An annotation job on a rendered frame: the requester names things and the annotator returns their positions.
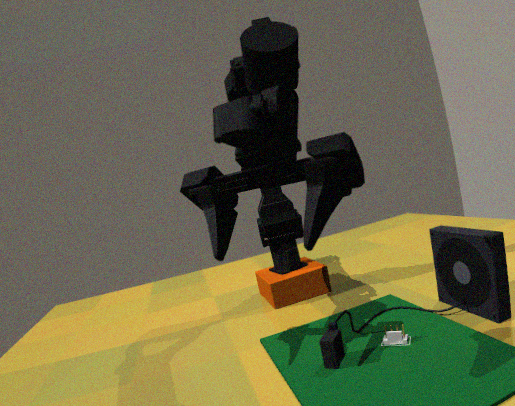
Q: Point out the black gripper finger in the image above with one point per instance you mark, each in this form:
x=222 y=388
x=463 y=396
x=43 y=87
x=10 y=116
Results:
x=327 y=184
x=220 y=217

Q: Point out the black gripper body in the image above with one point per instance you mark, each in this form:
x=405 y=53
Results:
x=267 y=165

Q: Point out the green circuit board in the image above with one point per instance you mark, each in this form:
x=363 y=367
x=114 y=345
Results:
x=403 y=357

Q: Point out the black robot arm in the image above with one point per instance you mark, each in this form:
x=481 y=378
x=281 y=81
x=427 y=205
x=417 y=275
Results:
x=262 y=101

